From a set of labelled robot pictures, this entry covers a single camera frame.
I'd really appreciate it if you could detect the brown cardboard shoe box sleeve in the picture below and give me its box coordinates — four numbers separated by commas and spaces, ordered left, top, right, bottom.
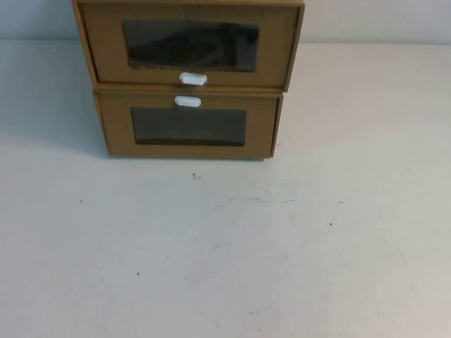
72, 0, 306, 93
92, 87, 284, 162

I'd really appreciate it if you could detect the brown cardboard windowed drawer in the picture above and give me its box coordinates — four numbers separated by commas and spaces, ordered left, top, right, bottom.
78, 2, 301, 89
97, 94, 280, 160

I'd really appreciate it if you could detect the white plastic drawer handle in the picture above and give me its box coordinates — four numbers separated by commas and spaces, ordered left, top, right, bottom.
178, 71, 209, 87
174, 94, 202, 108

